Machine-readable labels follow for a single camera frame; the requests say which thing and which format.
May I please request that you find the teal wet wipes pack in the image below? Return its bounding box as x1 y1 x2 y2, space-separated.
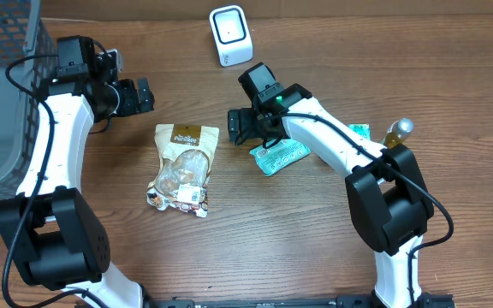
249 139 311 176

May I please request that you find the Pantree snack bag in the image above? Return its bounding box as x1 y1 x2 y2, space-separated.
146 124 219 218

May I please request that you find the small teal tissue pack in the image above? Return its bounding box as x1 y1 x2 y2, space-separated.
348 123 371 139

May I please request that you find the yellow liquid bottle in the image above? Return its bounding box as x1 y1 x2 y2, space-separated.
381 118 414 148

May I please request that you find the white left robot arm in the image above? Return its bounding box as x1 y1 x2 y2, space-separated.
0 36 154 307

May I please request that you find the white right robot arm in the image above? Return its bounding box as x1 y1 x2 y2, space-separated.
228 62 434 307

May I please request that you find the white barcode scanner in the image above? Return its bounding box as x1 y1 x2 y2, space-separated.
209 4 253 67

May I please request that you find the grey plastic mesh basket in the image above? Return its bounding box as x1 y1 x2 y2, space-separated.
0 0 57 199

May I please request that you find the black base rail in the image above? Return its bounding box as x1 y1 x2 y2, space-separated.
140 293 456 308

